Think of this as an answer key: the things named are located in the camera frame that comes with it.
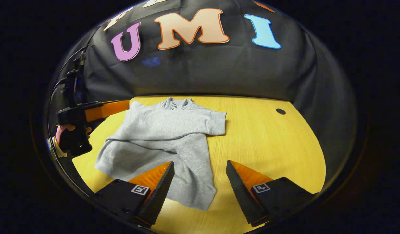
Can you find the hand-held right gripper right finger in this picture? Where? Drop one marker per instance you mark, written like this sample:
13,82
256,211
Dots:
242,193

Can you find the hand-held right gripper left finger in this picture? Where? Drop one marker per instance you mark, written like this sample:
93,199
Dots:
156,196

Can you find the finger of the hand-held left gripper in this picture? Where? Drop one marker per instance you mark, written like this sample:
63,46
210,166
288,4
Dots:
106,110

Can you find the grey zip-neck sweatshirt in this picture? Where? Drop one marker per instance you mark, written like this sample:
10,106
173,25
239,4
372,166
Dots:
167,130

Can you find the black backdrop cloth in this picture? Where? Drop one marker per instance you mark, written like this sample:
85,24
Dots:
203,71

